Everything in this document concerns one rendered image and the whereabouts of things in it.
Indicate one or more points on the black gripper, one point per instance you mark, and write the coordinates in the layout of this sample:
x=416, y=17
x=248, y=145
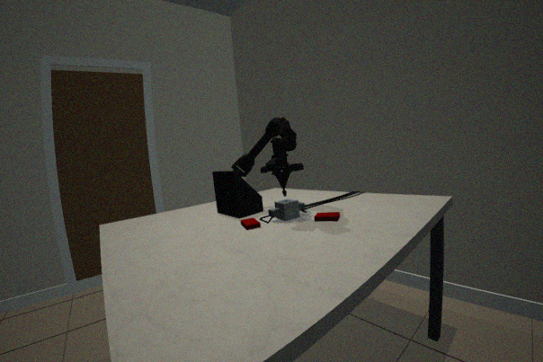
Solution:
x=287, y=169

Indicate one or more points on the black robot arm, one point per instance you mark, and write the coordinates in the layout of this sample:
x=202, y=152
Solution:
x=276, y=126

